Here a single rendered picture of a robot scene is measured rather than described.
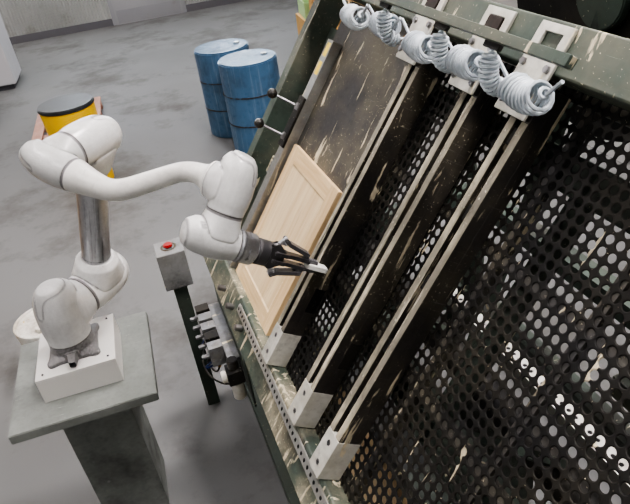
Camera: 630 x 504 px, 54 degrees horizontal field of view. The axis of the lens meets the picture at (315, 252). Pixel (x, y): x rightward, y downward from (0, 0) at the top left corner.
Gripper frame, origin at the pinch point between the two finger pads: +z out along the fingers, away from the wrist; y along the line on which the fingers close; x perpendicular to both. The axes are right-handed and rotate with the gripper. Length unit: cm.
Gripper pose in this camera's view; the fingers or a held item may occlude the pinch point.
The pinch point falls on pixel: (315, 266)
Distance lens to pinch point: 180.4
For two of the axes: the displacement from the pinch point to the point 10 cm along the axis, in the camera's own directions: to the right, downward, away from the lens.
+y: 4.3, -8.4, -3.3
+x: -3.3, -4.8, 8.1
